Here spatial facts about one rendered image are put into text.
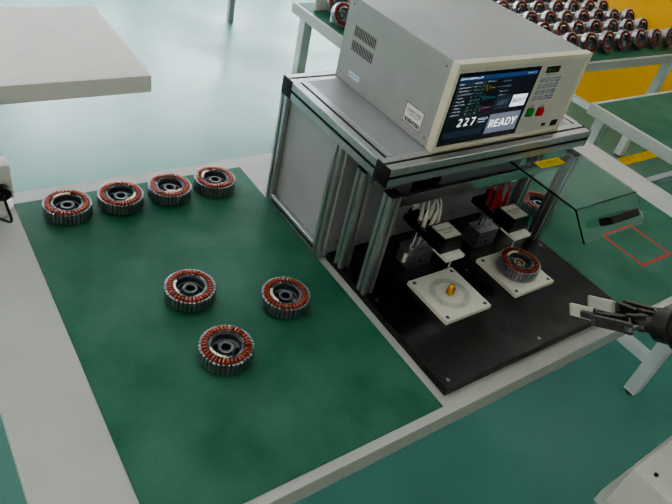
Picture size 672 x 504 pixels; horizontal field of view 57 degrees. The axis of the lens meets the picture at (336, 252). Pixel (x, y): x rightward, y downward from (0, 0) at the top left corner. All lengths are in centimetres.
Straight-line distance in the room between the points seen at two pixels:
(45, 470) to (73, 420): 10
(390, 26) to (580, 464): 165
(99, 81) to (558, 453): 191
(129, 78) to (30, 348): 55
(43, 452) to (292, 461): 42
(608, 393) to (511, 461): 61
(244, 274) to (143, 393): 40
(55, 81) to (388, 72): 70
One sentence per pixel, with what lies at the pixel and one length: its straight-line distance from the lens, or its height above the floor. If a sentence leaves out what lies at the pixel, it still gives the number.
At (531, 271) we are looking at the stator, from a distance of 167.
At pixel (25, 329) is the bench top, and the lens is 138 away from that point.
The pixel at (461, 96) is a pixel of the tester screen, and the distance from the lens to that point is 135.
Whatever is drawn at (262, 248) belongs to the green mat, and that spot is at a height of 75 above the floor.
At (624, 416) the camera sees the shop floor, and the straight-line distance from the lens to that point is 271.
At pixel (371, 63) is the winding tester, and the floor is 120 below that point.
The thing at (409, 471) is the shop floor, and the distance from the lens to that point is 215.
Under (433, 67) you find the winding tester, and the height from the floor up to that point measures 128.
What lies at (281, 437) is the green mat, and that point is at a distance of 120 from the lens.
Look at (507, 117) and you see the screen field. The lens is 150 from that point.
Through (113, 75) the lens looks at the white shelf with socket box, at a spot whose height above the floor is 121.
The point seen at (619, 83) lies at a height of 25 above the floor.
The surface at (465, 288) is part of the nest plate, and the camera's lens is 158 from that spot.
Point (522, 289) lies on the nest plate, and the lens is 166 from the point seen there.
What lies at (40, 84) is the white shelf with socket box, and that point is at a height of 120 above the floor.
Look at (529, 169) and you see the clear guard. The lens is 157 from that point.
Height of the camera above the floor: 174
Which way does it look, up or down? 38 degrees down
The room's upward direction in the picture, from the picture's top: 14 degrees clockwise
